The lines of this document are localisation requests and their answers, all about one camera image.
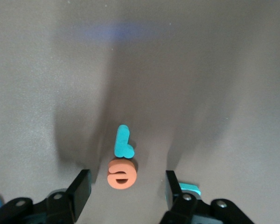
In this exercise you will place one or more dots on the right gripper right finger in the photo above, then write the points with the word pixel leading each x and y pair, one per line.
pixel 175 203

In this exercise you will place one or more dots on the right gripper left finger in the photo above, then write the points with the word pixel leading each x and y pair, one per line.
pixel 79 193

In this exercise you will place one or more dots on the teal foam letter l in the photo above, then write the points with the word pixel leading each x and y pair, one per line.
pixel 123 142

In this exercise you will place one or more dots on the brown table mat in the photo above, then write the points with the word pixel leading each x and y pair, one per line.
pixel 200 70

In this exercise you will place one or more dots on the teal foam letter b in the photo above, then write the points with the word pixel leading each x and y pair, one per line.
pixel 190 187

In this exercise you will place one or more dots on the orange foam letter e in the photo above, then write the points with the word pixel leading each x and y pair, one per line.
pixel 112 177

